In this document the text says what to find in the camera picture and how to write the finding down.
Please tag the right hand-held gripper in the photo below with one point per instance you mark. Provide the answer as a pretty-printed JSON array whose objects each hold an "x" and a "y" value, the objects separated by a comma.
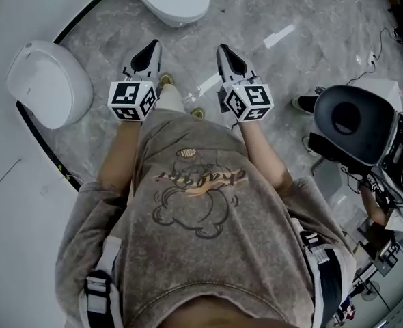
[{"x": 251, "y": 102}]

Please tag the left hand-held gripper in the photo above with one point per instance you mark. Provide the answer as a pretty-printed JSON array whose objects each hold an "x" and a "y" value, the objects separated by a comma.
[{"x": 130, "y": 98}]

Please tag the person's right forearm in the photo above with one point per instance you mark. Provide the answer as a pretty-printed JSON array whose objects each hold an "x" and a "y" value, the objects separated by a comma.
[{"x": 263, "y": 156}]

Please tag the another person's forearm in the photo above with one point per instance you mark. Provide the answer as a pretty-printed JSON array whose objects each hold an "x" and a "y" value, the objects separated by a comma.
[{"x": 375, "y": 203}]

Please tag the person's left forearm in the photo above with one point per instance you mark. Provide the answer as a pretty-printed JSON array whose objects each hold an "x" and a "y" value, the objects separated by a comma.
[{"x": 121, "y": 156}]

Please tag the white toilet body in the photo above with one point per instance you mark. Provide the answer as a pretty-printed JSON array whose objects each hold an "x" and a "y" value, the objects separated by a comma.
[
  {"x": 76, "y": 94},
  {"x": 179, "y": 20}
]

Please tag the person's yellow left shoe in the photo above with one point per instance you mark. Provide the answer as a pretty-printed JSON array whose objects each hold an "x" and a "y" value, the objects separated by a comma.
[{"x": 166, "y": 79}]

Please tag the person's yellow shoe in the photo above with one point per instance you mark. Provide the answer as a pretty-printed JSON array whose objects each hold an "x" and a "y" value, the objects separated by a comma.
[
  {"x": 166, "y": 79},
  {"x": 198, "y": 112}
]

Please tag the person's left leg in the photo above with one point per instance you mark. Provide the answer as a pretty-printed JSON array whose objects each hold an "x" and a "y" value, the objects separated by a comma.
[{"x": 169, "y": 97}]

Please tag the person's yellow right shoe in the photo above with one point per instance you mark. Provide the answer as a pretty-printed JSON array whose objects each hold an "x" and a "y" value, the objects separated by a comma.
[{"x": 198, "y": 112}]

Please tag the white floor box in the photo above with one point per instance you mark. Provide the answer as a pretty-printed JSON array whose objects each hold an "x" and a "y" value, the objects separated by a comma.
[{"x": 382, "y": 87}]

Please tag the person's grey printed t-shirt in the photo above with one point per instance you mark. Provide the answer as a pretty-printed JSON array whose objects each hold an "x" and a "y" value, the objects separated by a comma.
[{"x": 205, "y": 238}]

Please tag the small floor fan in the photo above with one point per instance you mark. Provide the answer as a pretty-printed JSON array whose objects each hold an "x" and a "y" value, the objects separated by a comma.
[{"x": 371, "y": 290}]

